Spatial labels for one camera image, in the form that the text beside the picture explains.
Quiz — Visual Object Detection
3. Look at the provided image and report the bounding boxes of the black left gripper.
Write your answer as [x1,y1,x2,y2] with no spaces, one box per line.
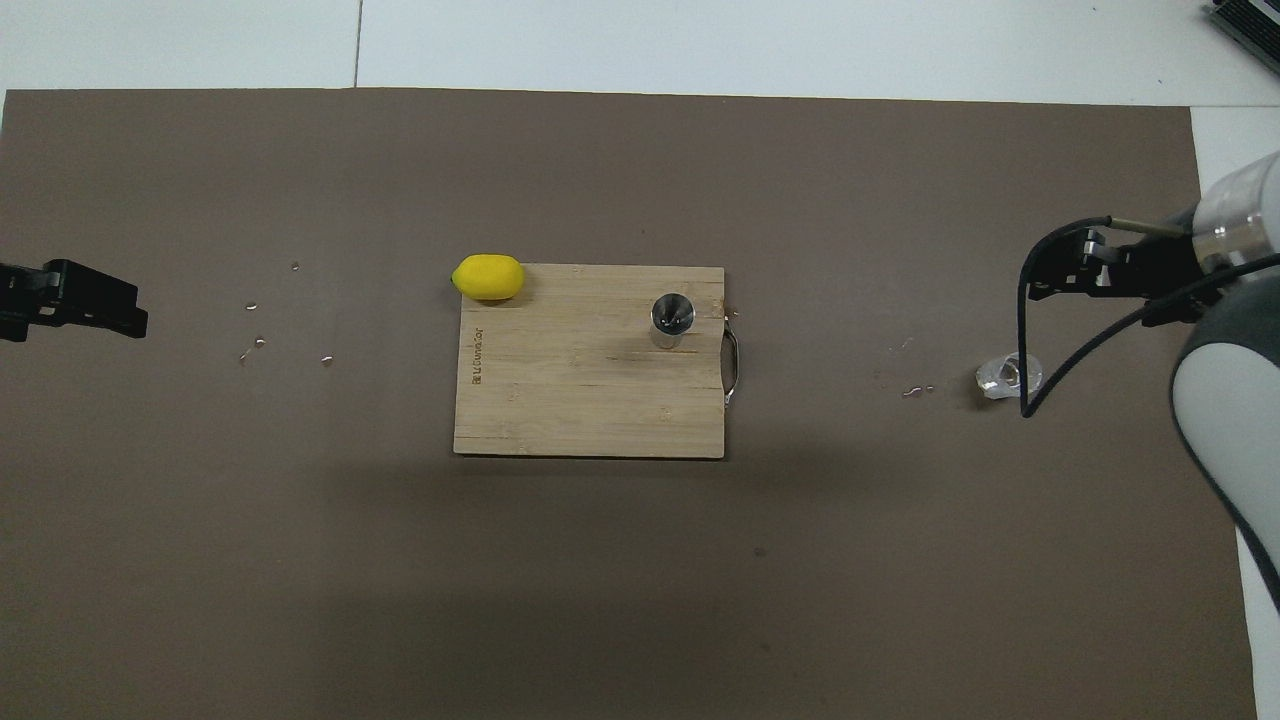
[0,259,149,343]

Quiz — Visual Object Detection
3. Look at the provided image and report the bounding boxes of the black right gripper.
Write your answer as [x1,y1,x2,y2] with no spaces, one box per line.
[1025,225,1226,326]

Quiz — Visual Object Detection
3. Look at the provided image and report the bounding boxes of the clear glass cup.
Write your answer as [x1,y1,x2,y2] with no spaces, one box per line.
[976,352,1044,403]

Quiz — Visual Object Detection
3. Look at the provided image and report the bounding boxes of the steel jigger cup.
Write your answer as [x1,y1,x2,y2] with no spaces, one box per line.
[650,293,695,350]

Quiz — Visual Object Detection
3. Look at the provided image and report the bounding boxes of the grey ribbed device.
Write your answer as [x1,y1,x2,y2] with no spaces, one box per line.
[1205,0,1280,59]

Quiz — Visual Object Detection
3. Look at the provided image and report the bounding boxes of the yellow lemon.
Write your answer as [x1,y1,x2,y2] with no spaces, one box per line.
[451,254,526,302]

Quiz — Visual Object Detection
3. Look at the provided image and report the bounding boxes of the wooden cutting board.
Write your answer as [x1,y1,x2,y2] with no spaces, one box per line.
[453,264,742,460]

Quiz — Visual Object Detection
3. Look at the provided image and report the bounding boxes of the brown table mat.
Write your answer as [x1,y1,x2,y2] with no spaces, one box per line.
[0,88,1259,720]

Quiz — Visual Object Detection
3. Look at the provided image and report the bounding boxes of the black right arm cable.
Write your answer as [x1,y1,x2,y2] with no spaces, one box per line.
[1018,217,1280,419]

